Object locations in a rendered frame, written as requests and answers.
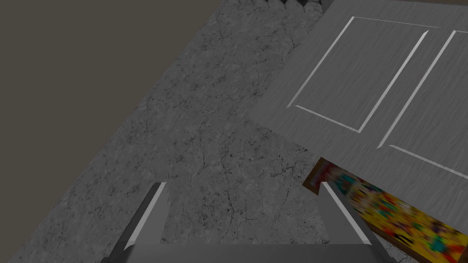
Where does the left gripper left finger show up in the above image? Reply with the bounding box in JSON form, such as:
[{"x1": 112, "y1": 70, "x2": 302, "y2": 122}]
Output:
[{"x1": 109, "y1": 181, "x2": 170, "y2": 261}]

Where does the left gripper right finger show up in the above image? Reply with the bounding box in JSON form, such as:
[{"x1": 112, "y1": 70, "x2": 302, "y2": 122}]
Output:
[{"x1": 316, "y1": 181, "x2": 394, "y2": 261}]

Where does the grey panelled door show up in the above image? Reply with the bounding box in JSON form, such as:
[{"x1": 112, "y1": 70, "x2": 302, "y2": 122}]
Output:
[{"x1": 247, "y1": 0, "x2": 468, "y2": 234}]

